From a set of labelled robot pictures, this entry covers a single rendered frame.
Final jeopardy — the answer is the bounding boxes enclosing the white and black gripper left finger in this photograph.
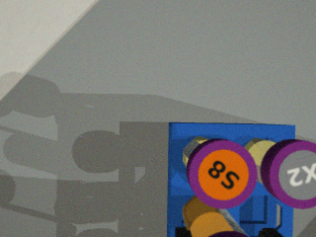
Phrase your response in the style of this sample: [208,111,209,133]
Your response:
[175,227,193,237]

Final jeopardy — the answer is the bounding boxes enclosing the blue tube rack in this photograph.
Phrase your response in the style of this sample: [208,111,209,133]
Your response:
[167,122,295,237]

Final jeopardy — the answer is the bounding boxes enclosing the grey bench mat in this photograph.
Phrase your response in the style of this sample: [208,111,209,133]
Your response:
[0,0,316,237]

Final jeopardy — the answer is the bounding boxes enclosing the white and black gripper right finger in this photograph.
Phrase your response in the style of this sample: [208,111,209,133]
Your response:
[258,228,283,237]

